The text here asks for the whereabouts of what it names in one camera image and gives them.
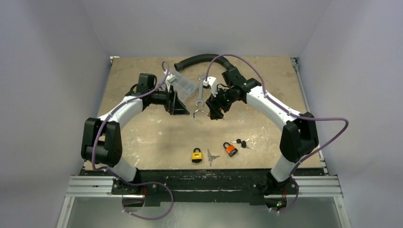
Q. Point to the black-headed keys of orange padlock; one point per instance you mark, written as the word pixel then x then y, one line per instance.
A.
pixel 243 143

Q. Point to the clear plastic compartment box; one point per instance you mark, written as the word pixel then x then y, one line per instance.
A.
pixel 185 87

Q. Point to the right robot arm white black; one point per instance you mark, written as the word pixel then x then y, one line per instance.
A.
pixel 298 133

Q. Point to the yellow padlock black shackle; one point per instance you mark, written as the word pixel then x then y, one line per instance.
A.
pixel 196 155

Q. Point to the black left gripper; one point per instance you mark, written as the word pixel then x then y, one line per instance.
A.
pixel 173 105

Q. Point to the silver open-end wrench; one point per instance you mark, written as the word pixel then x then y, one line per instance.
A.
pixel 199 101

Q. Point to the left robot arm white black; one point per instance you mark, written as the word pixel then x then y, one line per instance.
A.
pixel 102 141

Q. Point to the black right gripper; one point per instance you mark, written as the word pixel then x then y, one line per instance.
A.
pixel 217 101

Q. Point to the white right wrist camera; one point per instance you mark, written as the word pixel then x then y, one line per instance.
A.
pixel 211 83

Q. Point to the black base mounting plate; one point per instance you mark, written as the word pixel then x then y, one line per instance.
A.
pixel 204 185

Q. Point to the orange black padlock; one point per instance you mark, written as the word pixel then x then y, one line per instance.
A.
pixel 230 149

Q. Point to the silver keys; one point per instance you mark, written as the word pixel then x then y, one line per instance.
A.
pixel 211 157

